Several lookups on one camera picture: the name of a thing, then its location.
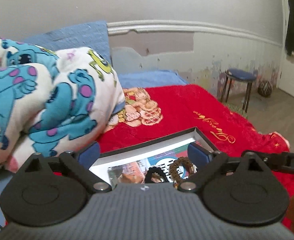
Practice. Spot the cartoon monster printed blanket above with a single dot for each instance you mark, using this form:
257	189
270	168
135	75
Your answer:
62	80

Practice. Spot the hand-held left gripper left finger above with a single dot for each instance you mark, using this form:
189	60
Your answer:
89	155

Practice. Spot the zebra striped ball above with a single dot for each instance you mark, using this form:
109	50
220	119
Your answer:
265	88

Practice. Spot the black cardboard box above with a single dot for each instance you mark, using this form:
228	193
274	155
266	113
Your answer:
162	146

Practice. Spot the green patterned cloth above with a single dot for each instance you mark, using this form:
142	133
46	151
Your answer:
236	108

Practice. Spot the white wall trim rail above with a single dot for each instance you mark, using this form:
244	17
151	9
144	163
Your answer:
186	27

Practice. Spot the blue seat metal stool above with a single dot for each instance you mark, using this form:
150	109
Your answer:
239	74

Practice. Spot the blue pillow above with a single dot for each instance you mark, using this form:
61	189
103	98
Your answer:
74	35

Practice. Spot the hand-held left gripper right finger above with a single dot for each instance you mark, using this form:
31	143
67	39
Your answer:
198	153

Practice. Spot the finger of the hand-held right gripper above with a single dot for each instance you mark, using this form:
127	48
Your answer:
274	161

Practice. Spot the black scrunchie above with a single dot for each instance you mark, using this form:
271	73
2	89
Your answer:
149	174

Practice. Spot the red plush blanket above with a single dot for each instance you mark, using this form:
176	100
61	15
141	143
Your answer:
186	110

